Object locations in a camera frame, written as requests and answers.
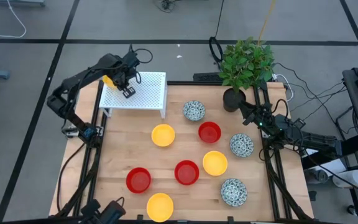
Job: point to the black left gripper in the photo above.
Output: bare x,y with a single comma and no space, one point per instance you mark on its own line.
123,76

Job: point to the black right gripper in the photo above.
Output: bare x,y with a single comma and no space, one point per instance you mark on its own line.
264,119

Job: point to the yellow plastic mini bowl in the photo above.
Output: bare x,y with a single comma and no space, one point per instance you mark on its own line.
160,207
163,135
215,163
107,81

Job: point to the blue patterned ceramic mini bowl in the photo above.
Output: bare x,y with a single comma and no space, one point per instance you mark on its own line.
194,110
241,145
234,192

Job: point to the red plastic mini bowl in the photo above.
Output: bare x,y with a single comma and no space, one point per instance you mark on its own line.
186,172
209,132
138,180

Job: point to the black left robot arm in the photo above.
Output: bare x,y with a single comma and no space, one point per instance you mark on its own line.
73,82

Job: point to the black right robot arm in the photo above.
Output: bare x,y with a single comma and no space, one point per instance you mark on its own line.
315,140

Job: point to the black plant pot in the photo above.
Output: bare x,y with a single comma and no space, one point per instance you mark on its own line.
232,100

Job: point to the white perforated metal shelf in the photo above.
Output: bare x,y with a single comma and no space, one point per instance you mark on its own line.
151,93

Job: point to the green leafy plant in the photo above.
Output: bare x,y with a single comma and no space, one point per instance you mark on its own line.
247,65

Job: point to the grey round canister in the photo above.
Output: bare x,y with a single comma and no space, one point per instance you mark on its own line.
320,175

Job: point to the black table clamp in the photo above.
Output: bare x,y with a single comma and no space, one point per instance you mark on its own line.
139,218
230,219

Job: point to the white paper roll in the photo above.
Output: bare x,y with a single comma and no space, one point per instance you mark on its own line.
350,179

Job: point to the grey cart base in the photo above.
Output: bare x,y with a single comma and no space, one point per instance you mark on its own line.
17,2

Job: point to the black table-level camera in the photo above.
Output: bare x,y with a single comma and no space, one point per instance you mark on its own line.
112,214

